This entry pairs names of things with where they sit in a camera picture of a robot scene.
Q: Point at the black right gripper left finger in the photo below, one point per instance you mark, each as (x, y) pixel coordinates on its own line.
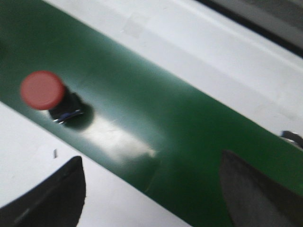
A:
(56, 202)

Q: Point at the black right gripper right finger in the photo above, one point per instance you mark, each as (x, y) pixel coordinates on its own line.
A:
(255, 200)

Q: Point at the small black screw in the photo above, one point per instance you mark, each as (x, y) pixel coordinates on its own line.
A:
(55, 155)

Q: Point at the red mushroom push button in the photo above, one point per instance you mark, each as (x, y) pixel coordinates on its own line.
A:
(45, 91)

